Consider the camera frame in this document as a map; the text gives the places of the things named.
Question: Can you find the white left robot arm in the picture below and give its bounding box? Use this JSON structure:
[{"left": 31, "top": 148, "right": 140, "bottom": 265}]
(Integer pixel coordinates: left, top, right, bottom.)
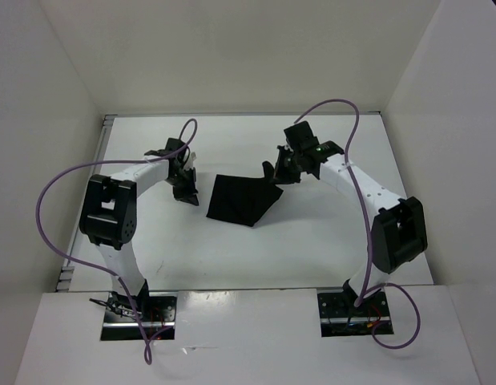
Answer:
[{"left": 79, "top": 138, "right": 199, "bottom": 321}]

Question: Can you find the black skirt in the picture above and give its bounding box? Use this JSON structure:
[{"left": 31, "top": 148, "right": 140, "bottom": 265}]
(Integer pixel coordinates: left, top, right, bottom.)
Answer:
[{"left": 207, "top": 161, "right": 283, "bottom": 227}]

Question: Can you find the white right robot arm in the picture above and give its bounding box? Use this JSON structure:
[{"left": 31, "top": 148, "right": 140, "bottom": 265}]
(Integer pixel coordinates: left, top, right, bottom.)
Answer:
[{"left": 269, "top": 121, "right": 428, "bottom": 315}]

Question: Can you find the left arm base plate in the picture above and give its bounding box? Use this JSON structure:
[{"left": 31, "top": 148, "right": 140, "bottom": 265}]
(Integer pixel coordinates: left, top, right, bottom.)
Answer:
[{"left": 91, "top": 292, "right": 178, "bottom": 342}]

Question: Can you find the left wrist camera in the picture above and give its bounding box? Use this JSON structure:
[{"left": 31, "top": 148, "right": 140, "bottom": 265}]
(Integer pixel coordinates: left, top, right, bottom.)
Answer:
[{"left": 184, "top": 152, "right": 196, "bottom": 169}]

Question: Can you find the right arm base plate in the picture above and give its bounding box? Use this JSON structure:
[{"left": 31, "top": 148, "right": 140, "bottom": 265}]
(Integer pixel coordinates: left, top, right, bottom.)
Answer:
[{"left": 317, "top": 288, "right": 393, "bottom": 338}]

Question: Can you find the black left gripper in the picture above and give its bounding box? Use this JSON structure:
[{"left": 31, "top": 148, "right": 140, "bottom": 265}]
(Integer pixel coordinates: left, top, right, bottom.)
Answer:
[{"left": 166, "top": 167, "right": 199, "bottom": 206}]

